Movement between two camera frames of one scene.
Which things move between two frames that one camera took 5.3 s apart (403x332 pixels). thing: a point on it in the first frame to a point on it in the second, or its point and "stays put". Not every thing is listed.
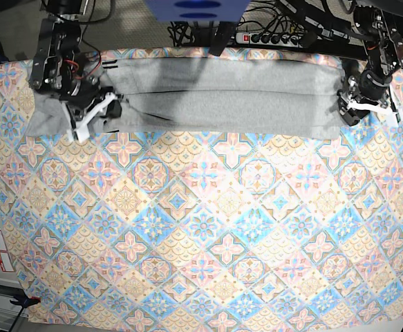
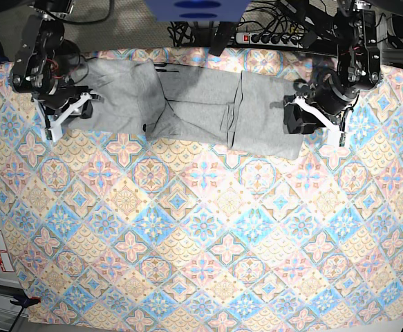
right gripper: [368, 85] to [331, 99]
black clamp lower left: [24, 301] stays put
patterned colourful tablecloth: [136, 231] stays put
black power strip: [270, 39] stays put
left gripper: [83, 90] to [57, 97]
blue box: [199, 11] stays put
